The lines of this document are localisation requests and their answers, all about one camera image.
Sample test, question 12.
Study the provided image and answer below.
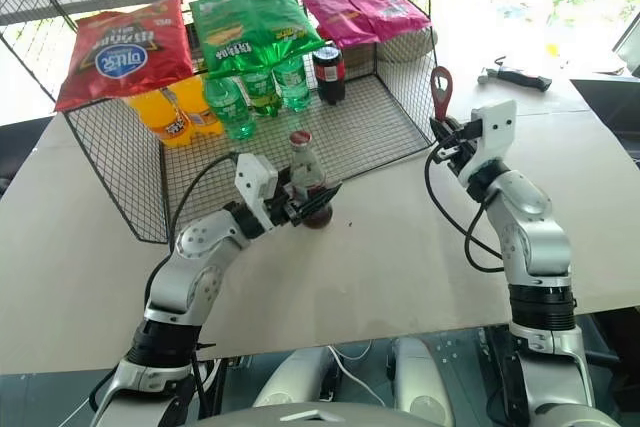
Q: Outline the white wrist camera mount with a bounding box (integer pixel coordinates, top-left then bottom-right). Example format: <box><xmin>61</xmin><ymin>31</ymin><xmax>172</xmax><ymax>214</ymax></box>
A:
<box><xmin>456</xmin><ymin>98</ymin><xmax>519</xmax><ymax>186</ymax></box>
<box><xmin>234</xmin><ymin>152</ymin><xmax>279</xmax><ymax>234</ymax></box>

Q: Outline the clear glass cola bottle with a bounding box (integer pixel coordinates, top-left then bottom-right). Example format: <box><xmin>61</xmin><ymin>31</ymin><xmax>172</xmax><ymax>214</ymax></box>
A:
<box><xmin>288</xmin><ymin>142</ymin><xmax>335</xmax><ymax>231</ymax></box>

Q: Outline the red bottle opener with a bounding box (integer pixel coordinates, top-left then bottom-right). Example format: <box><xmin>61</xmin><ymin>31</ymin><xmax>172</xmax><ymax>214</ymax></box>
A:
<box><xmin>430</xmin><ymin>66</ymin><xmax>455</xmax><ymax>121</ymax></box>

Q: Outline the pink chips bag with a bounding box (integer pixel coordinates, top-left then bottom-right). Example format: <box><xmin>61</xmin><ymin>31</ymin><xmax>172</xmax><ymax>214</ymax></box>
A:
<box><xmin>283</xmin><ymin>0</ymin><xmax>432</xmax><ymax>50</ymax></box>

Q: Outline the red chips bag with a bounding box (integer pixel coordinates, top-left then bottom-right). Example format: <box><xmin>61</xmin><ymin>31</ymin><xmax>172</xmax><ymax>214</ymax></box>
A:
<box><xmin>53</xmin><ymin>0</ymin><xmax>195</xmax><ymax>114</ymax></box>

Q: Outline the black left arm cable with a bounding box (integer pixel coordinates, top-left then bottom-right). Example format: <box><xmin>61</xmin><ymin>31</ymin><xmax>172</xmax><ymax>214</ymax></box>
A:
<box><xmin>143</xmin><ymin>151</ymin><xmax>240</xmax><ymax>306</ymax></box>

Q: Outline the thin white cable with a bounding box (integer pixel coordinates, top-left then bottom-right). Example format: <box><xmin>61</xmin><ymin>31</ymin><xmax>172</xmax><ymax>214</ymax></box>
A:
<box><xmin>326</xmin><ymin>340</ymin><xmax>389</xmax><ymax>409</ymax></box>

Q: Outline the black handled hammer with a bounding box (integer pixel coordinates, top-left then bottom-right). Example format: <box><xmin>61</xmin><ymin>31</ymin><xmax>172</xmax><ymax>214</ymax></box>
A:
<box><xmin>476</xmin><ymin>65</ymin><xmax>554</xmax><ymax>94</ymax></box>

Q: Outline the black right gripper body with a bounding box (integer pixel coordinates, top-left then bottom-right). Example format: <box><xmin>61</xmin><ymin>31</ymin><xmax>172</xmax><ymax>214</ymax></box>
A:
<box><xmin>433</xmin><ymin>121</ymin><xmax>482</xmax><ymax>176</ymax></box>

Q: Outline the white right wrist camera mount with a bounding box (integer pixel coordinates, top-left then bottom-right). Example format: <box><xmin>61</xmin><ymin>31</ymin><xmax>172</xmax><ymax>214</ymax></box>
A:
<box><xmin>456</xmin><ymin>98</ymin><xmax>519</xmax><ymax>186</ymax></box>

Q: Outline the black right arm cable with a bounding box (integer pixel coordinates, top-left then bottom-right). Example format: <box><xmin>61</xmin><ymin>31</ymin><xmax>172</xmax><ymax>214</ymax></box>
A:
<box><xmin>423</xmin><ymin>142</ymin><xmax>507</xmax><ymax>274</ymax></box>

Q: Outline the grey robot torso cover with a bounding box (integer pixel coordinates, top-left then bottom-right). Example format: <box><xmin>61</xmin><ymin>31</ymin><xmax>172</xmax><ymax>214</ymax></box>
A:
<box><xmin>187</xmin><ymin>399</ymin><xmax>442</xmax><ymax>427</ymax></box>

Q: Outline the green soda plastic bottle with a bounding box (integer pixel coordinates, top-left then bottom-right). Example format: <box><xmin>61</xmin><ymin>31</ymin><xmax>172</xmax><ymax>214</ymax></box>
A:
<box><xmin>203</xmin><ymin>75</ymin><xmax>258</xmax><ymax>143</ymax></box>
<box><xmin>272</xmin><ymin>53</ymin><xmax>314</xmax><ymax>114</ymax></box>
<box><xmin>238</xmin><ymin>66</ymin><xmax>284</xmax><ymax>119</ymax></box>

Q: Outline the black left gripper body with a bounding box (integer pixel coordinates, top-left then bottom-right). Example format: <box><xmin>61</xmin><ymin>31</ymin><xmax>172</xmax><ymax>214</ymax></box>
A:
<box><xmin>269</xmin><ymin>170</ymin><xmax>304</xmax><ymax>229</ymax></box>

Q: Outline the green chips bag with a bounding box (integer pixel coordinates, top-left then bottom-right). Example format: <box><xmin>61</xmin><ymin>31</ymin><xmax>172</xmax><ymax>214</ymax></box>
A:
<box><xmin>188</xmin><ymin>0</ymin><xmax>325</xmax><ymax>82</ymax></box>

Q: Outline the dark laptop screen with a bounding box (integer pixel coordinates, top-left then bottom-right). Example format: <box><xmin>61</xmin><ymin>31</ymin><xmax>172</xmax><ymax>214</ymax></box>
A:
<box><xmin>611</xmin><ymin>11</ymin><xmax>640</xmax><ymax>80</ymax></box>

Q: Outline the dark cola plastic bottle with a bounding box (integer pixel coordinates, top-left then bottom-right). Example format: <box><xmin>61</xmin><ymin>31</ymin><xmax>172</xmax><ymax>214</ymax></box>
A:
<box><xmin>311</xmin><ymin>46</ymin><xmax>348</xmax><ymax>107</ymax></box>

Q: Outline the silver rounded robot shell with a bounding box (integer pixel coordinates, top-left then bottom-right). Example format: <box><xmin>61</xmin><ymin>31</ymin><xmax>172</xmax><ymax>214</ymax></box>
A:
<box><xmin>391</xmin><ymin>336</ymin><xmax>457</xmax><ymax>427</ymax></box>
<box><xmin>251</xmin><ymin>346</ymin><xmax>347</xmax><ymax>409</ymax></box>

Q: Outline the orange soda plastic bottle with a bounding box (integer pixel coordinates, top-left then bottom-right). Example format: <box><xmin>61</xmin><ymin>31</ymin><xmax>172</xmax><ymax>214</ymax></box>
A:
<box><xmin>126</xmin><ymin>89</ymin><xmax>194</xmax><ymax>149</ymax></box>
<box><xmin>169</xmin><ymin>74</ymin><xmax>225</xmax><ymax>139</ymax></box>

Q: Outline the black wire mesh rack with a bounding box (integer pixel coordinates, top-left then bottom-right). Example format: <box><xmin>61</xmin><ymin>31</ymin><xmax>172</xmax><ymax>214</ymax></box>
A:
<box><xmin>0</xmin><ymin>0</ymin><xmax>440</xmax><ymax>244</ymax></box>

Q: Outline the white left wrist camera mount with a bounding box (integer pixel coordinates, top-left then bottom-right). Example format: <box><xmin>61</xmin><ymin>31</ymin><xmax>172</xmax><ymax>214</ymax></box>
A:
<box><xmin>234</xmin><ymin>152</ymin><xmax>279</xmax><ymax>234</ymax></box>

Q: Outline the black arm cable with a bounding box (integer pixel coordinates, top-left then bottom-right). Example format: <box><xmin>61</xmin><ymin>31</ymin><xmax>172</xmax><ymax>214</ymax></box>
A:
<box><xmin>143</xmin><ymin>151</ymin><xmax>240</xmax><ymax>306</ymax></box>
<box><xmin>423</xmin><ymin>142</ymin><xmax>507</xmax><ymax>274</ymax></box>

